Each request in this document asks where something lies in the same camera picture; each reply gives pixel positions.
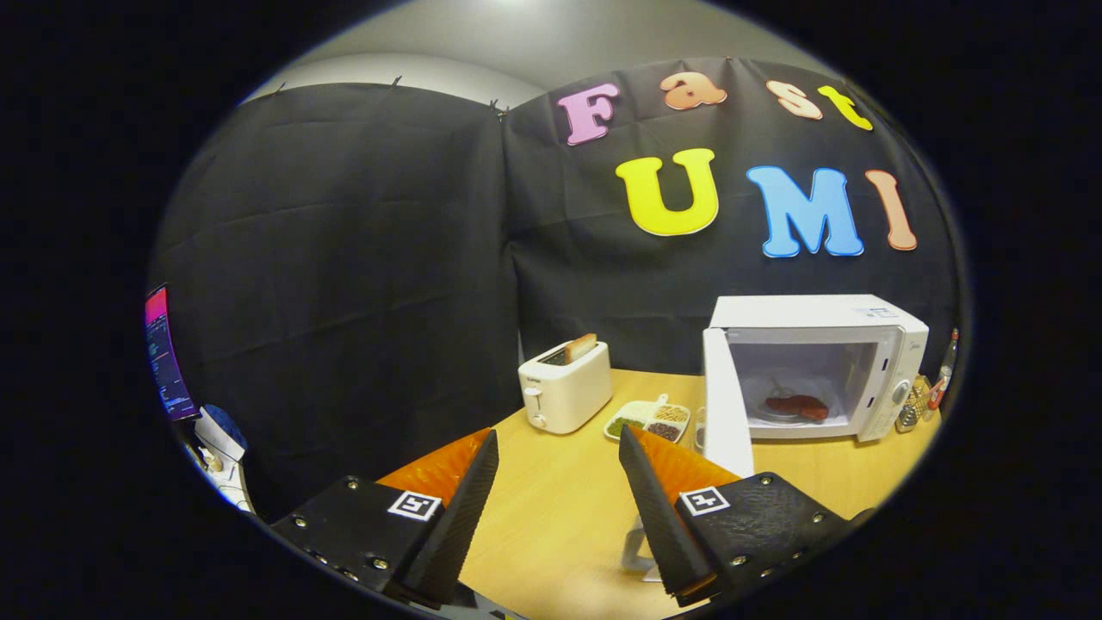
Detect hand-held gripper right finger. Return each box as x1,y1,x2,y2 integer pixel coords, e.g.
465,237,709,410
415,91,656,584
618,425,870,608

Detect computer monitor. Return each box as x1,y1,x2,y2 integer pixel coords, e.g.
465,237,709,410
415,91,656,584
145,286,201,423

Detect metal wire basket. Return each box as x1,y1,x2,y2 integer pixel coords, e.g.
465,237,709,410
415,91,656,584
895,375,931,433

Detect white pop-up toaster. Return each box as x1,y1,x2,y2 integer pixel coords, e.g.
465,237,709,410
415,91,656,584
518,340,613,435

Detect white paper sheets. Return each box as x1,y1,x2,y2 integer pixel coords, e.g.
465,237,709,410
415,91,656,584
194,405,255,513

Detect glass turntable plate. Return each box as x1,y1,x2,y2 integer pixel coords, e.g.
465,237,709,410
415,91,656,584
745,379,840,427

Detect white toaster oven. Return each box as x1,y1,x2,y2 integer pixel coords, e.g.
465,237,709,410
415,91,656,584
702,294,931,479

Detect clear plastic water bottle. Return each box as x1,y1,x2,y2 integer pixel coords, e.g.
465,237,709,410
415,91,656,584
937,327,962,412

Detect white divided bean plate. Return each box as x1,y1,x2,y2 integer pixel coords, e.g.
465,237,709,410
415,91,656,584
603,394,691,444

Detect brown meat piece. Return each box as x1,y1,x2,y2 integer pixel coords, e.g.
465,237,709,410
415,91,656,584
765,394,830,421

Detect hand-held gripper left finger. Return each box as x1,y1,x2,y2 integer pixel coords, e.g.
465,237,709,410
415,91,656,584
271,428,500,608

